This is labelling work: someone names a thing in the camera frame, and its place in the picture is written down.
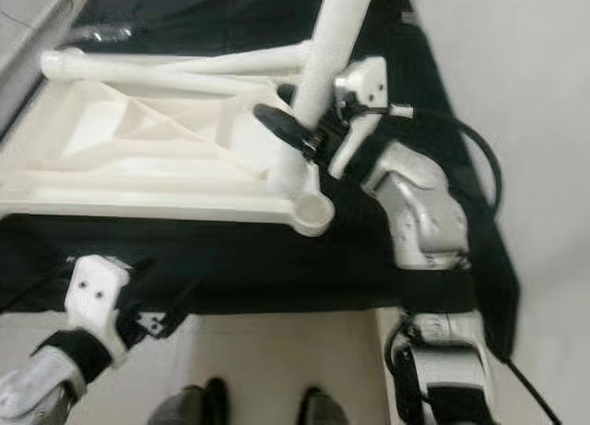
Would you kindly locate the clear tape strip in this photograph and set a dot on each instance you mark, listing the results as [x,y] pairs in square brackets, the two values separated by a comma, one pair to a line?
[111,33]

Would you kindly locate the grey robot left foot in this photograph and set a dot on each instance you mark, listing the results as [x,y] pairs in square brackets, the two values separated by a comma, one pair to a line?
[189,407]

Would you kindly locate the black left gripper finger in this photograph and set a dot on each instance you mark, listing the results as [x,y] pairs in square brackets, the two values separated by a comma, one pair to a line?
[178,303]

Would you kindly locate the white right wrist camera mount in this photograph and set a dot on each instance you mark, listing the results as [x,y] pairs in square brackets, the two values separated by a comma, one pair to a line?
[364,84]

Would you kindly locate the grey robot foot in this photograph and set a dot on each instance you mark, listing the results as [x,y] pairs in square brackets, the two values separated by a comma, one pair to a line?
[189,407]
[323,411]

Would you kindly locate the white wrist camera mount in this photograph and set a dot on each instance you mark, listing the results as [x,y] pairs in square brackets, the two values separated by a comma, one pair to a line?
[97,296]
[364,84]

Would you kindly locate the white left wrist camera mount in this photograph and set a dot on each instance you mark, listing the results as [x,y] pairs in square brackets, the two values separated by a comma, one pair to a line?
[97,296]

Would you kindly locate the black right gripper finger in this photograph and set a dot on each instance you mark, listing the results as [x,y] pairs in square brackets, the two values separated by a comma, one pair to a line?
[289,92]
[284,130]

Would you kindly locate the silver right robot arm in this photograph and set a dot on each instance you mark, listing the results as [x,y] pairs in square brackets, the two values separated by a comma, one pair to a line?
[424,208]

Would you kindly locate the grey robot right foot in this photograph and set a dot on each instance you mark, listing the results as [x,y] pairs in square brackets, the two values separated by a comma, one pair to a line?
[323,411]

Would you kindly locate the black table cloth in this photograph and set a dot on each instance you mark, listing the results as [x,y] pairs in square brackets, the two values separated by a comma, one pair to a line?
[286,264]

